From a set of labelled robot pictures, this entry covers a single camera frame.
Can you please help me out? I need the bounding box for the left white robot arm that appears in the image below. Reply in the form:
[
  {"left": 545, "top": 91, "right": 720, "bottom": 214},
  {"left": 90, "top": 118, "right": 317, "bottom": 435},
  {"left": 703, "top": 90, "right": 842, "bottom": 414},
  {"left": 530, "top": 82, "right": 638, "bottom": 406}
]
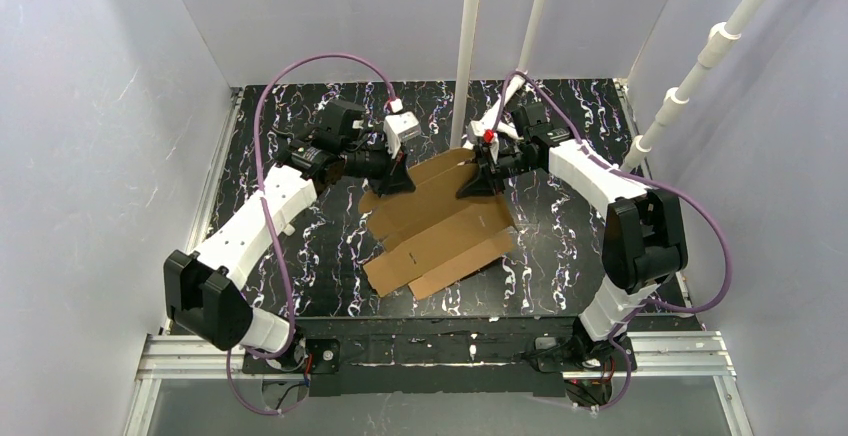
[{"left": 163, "top": 99, "right": 421, "bottom": 358}]

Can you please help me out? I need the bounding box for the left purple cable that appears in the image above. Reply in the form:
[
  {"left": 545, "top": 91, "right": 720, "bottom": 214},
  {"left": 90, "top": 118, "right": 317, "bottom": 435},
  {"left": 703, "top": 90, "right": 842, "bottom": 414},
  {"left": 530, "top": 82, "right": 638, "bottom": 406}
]
[{"left": 225, "top": 53, "right": 402, "bottom": 418}]

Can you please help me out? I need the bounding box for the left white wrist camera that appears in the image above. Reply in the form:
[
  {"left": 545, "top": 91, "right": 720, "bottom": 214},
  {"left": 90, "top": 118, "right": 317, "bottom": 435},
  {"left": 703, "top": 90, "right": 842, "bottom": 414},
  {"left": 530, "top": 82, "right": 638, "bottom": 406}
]
[{"left": 383, "top": 111, "right": 422, "bottom": 158}]

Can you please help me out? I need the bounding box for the white PVC pipe frame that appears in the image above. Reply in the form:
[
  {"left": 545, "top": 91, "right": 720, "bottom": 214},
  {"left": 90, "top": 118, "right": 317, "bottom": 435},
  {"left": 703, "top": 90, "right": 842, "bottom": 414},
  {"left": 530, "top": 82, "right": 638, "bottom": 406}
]
[{"left": 449, "top": 0, "right": 547, "bottom": 147}]

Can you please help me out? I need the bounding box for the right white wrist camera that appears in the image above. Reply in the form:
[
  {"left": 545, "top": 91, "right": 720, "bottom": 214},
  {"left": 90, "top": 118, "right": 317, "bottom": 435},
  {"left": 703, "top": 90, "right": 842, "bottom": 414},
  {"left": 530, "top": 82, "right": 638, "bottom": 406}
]
[{"left": 463, "top": 105, "right": 517, "bottom": 149}]

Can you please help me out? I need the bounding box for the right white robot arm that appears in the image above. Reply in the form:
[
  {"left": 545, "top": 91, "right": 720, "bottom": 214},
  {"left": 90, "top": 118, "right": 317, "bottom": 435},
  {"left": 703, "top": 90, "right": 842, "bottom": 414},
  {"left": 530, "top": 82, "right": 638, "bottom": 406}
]
[{"left": 456, "top": 103, "right": 688, "bottom": 345}]

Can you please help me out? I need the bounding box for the purple cable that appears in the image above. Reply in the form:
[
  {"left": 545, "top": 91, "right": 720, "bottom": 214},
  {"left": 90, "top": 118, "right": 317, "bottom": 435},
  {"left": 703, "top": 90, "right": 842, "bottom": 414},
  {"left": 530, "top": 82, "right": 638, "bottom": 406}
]
[
  {"left": 225, "top": 53, "right": 402, "bottom": 418},
  {"left": 496, "top": 69, "right": 733, "bottom": 413}
]

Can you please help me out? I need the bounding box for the brown cardboard box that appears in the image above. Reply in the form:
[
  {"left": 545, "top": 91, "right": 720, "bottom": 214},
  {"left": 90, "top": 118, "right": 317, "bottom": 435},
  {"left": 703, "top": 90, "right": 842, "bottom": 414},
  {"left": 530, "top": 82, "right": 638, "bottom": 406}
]
[{"left": 358, "top": 148, "right": 515, "bottom": 300}]

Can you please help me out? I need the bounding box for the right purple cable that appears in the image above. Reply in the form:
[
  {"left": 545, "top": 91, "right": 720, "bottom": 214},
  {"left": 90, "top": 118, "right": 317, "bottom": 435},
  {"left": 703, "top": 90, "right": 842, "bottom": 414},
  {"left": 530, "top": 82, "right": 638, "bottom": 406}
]
[{"left": 496, "top": 69, "right": 733, "bottom": 413}]

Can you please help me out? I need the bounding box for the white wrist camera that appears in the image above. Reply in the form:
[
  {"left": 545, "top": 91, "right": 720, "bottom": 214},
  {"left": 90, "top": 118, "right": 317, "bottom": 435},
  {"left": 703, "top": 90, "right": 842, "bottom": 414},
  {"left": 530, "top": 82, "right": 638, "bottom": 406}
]
[
  {"left": 463, "top": 105, "right": 517, "bottom": 149},
  {"left": 383, "top": 111, "right": 422, "bottom": 158}
]

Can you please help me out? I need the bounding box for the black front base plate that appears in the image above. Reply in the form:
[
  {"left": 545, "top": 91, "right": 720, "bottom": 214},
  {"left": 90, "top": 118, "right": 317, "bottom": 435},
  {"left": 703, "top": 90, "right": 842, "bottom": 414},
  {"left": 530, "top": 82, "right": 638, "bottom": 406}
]
[{"left": 241, "top": 314, "right": 654, "bottom": 400}]

